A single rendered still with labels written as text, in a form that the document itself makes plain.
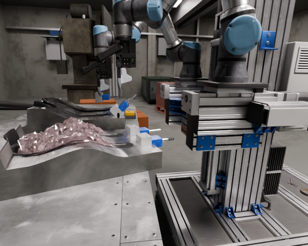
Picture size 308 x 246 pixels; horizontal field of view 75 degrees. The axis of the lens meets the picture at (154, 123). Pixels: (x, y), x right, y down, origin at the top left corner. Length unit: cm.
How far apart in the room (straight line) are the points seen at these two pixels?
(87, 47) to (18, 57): 527
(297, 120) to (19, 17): 907
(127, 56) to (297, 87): 90
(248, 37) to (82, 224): 71
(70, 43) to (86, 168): 393
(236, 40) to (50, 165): 67
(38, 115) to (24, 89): 838
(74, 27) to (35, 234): 410
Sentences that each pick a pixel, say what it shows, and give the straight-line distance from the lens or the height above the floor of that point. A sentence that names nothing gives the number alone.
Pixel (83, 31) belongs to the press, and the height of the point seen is 176.
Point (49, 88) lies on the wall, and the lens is 896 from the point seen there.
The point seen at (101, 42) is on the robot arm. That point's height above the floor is 122.
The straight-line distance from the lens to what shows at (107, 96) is 117.
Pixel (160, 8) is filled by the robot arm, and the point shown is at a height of 130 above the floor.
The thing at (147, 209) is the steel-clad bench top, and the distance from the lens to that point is 46.
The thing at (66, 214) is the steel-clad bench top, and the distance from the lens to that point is 47.
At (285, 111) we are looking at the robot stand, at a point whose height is 94.
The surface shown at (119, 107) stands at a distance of 87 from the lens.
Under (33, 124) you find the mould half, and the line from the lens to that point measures 92.
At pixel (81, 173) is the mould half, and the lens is 54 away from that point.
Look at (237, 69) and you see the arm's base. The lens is 91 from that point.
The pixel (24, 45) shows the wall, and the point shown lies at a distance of 919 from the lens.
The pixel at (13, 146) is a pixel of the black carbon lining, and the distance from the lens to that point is 69.
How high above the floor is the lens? 108
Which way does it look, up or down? 15 degrees down
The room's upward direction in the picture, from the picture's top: 1 degrees clockwise
